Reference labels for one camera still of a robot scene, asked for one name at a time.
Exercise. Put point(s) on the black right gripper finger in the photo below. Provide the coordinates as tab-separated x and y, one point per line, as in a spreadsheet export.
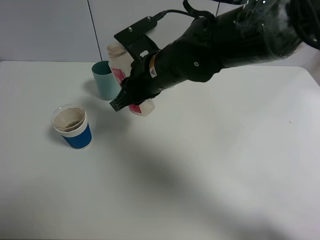
122	100

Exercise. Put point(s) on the clear bottle with pink label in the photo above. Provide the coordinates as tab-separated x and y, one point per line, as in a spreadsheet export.
120	64

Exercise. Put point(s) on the blue sleeved paper cup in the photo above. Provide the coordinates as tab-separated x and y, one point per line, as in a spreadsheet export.
71	122

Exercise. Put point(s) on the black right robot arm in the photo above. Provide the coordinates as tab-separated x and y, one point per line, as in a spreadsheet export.
257	31

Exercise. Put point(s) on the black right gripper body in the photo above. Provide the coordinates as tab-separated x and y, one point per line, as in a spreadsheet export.
171	66

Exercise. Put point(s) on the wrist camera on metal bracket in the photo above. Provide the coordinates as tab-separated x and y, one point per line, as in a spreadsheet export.
135	40

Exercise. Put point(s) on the teal plastic cup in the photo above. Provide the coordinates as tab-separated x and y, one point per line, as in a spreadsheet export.
106	83

